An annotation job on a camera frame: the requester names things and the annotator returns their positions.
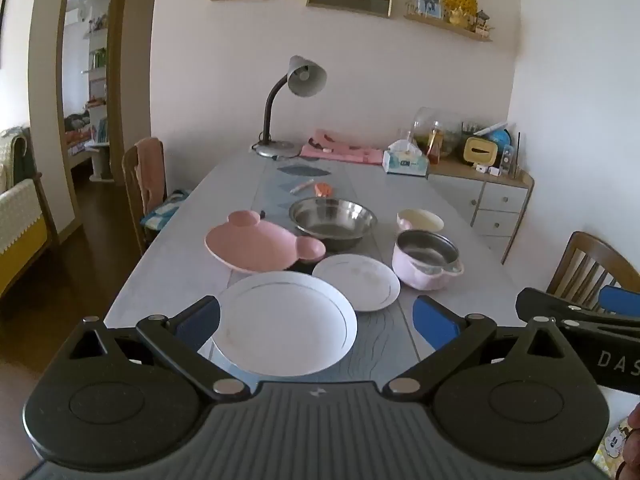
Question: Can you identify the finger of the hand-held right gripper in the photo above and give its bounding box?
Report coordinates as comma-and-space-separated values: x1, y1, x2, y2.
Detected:
599, 285, 640, 318
516, 287, 640, 331

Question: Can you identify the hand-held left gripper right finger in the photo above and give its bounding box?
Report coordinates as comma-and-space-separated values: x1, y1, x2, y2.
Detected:
382, 295, 573, 401

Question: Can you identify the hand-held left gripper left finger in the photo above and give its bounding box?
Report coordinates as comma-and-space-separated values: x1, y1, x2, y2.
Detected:
65, 295, 248, 401

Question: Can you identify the pink pot with steel interior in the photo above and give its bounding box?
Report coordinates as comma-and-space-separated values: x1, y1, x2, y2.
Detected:
391, 230, 466, 292

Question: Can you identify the large white plate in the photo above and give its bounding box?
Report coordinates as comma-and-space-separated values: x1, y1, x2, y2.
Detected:
210, 271, 359, 377

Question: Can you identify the small white plate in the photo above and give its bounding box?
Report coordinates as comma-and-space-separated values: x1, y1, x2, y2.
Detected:
312, 253, 402, 312

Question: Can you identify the pink bear-shaped plate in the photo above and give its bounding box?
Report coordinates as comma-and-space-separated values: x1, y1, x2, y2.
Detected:
204, 210, 327, 275

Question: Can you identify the cream bowl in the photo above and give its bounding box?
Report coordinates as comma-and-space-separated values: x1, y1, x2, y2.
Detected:
396, 208, 445, 233

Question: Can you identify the stainless steel bowl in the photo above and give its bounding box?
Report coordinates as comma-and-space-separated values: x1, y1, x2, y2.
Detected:
288, 197, 378, 253

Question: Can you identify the person's right hand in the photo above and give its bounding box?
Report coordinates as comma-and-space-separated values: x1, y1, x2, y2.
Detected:
626, 402, 640, 480

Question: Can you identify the wooden chair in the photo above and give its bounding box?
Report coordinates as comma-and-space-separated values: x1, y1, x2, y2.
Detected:
546, 231, 640, 311
122, 137, 193, 256

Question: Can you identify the yellow cartoon print cloth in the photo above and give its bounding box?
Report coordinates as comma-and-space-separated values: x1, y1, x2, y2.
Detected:
592, 415, 633, 480

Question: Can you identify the white drawer cabinet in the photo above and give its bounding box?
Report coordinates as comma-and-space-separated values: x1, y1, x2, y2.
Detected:
427, 157, 535, 265

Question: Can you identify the striped blue bag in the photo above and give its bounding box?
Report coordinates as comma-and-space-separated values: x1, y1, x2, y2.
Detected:
140, 189, 193, 231

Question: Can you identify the tissue box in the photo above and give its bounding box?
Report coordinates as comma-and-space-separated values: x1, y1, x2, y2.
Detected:
382, 140, 430, 177

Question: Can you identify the pink towel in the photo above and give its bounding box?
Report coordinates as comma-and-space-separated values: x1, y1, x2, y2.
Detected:
136, 137, 168, 201

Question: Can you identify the yellow tissue holder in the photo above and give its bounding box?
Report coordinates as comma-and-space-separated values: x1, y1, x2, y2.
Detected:
462, 136, 497, 167

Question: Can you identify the amber liquid bottle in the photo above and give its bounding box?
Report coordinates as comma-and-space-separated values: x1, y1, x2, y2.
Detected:
426, 130, 446, 165

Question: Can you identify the grey desk lamp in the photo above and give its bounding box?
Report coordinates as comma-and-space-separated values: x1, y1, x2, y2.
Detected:
251, 55, 328, 159

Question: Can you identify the pink cloth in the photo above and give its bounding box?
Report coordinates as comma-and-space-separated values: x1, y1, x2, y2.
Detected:
300, 129, 386, 165

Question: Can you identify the large glass jar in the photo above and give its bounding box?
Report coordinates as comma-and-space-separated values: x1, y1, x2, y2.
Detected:
412, 106, 463, 158

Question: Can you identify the yellow sofa with white cover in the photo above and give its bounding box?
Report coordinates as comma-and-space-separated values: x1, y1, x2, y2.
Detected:
0, 177, 58, 306

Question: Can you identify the white shelf rack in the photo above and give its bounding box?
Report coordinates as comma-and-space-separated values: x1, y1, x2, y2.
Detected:
82, 25, 115, 181

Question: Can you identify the green armchair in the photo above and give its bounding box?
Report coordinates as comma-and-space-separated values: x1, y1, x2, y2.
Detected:
0, 127, 37, 186

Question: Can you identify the yellow flower bouquet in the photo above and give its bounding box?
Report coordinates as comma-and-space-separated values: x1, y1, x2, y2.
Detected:
442, 0, 478, 26

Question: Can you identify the wooden door frame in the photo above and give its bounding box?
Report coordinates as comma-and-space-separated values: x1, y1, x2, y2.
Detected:
27, 0, 161, 246

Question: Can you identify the wooden wall shelf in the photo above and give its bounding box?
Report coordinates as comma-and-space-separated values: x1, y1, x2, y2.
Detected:
404, 12, 493, 43

